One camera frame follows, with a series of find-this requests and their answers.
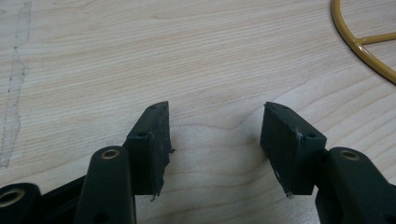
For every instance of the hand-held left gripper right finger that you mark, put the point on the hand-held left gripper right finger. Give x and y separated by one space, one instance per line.
289 149

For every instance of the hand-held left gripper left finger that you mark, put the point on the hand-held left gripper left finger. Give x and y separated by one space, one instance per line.
148 152

